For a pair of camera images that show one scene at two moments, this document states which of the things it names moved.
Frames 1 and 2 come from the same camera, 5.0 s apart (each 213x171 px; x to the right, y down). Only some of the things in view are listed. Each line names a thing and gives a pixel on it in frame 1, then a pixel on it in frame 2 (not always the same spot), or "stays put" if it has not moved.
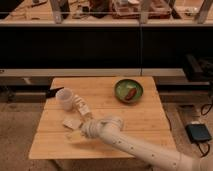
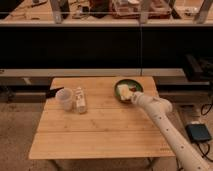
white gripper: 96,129 → 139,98
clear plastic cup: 65,98 stays put
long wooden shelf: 105,13 stays put
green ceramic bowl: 128,90 stays put
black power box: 198,133 stays put
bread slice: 72,123 → 124,91
